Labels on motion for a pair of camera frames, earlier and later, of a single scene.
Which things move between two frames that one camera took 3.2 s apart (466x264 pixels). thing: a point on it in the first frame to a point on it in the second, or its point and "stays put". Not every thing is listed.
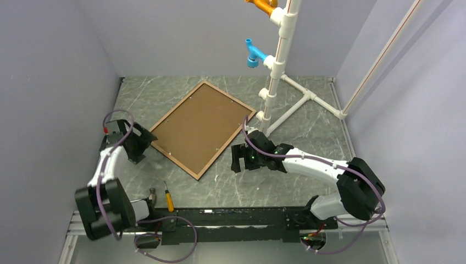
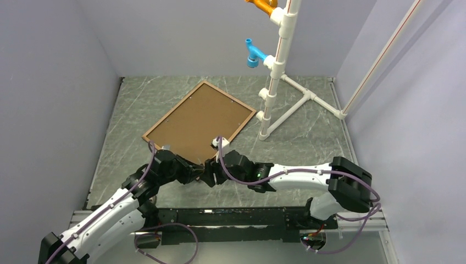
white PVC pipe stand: (283, 95) stays put
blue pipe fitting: (255, 54) stays put
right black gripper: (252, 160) to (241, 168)
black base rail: (210, 225) stays put
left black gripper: (145, 139) to (190, 170)
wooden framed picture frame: (197, 131) stays put
